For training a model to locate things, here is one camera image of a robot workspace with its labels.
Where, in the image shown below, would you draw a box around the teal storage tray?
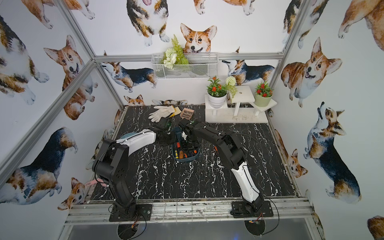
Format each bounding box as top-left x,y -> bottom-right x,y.
171,127 -> 200,163

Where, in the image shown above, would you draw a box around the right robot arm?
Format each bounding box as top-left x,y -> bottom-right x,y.
179,119 -> 264,217

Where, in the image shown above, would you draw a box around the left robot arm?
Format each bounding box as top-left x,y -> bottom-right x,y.
92,118 -> 172,220

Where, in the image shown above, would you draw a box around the brown litter scoop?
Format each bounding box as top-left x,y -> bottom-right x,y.
180,108 -> 195,120

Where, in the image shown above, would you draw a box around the white work glove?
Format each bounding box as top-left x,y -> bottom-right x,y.
149,106 -> 176,123

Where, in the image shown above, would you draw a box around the yellow sponge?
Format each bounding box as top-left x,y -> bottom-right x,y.
169,107 -> 182,118

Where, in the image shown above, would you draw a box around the blue dustpan scoop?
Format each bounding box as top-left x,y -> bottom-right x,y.
120,132 -> 138,140

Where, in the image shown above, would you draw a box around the white pot red flowers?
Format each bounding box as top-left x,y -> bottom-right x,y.
207,76 -> 228,109

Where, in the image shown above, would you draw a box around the white stepped plant stand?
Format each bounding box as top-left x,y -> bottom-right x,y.
205,86 -> 277,124

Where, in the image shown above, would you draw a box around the green fern white flowers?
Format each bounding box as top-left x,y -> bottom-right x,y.
161,35 -> 189,70

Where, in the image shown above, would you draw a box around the green pot red flowers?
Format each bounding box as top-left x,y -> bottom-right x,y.
255,83 -> 274,107

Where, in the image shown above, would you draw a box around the pink brush scoop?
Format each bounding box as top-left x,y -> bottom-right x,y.
85,178 -> 108,187

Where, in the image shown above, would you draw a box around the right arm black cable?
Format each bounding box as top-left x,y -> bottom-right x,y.
245,167 -> 280,236

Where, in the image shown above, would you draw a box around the white wire wall basket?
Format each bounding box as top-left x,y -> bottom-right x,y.
151,53 -> 219,80

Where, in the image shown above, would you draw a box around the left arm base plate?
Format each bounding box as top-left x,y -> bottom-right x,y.
109,204 -> 153,222

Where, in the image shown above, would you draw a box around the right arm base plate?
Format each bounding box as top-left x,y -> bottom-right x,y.
230,201 -> 274,219

